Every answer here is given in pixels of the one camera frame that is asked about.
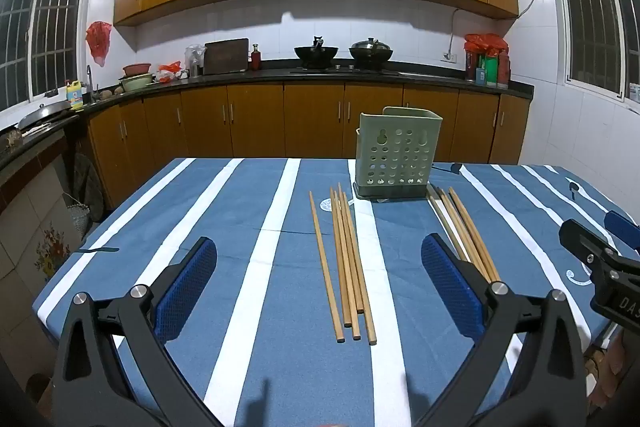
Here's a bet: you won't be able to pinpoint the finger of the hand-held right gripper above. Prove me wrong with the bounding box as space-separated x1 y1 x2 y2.
603 210 640 254
558 218 622 279

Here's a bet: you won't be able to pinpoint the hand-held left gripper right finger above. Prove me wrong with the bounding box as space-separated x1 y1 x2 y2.
415 233 589 427

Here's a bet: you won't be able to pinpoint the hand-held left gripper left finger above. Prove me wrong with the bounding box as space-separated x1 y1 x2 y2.
50 237 226 427

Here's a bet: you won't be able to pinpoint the green perforated utensil holder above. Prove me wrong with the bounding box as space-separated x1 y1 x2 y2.
353 106 444 204

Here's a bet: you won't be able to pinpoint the blue white striped tablecloth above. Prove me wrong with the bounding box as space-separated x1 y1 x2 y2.
32 157 640 427

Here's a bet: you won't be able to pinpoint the small wicker basket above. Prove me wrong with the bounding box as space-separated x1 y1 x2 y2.
64 202 94 244

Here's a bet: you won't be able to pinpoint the round dark woven tray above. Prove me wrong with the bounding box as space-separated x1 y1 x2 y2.
74 152 107 224

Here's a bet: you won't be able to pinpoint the green carton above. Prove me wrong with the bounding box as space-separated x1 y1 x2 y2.
475 54 500 86

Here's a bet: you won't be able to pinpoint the black kitchen countertop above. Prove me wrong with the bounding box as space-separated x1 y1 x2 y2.
0 62 535 172

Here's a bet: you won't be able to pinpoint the wooden base cabinets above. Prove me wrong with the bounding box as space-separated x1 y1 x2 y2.
82 82 531 228

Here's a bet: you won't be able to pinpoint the barred window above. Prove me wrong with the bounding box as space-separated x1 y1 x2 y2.
545 0 640 108
0 0 96 112

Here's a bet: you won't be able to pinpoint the red plastic bag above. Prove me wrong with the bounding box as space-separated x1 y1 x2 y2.
157 62 182 84
464 33 510 58
86 21 113 68

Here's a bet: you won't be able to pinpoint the metal pan lid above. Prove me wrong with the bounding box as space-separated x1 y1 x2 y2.
15 101 73 130

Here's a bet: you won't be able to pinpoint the clear plastic bag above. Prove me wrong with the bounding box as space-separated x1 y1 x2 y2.
185 43 207 78

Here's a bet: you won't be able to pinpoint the dark wooden cutting board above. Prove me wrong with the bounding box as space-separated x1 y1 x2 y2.
202 38 250 76

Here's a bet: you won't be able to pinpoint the gas stove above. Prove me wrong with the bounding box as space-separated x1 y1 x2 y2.
290 64 401 76

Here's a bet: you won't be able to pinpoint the black wok with lid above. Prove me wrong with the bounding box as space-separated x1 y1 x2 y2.
348 38 394 62

